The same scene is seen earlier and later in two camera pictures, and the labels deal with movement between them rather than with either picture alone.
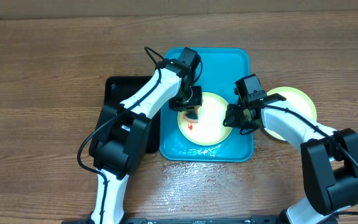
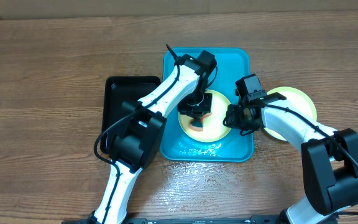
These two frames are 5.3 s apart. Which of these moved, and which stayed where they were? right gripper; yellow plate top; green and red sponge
Moved: green and red sponge
Stayed: yellow plate top; right gripper
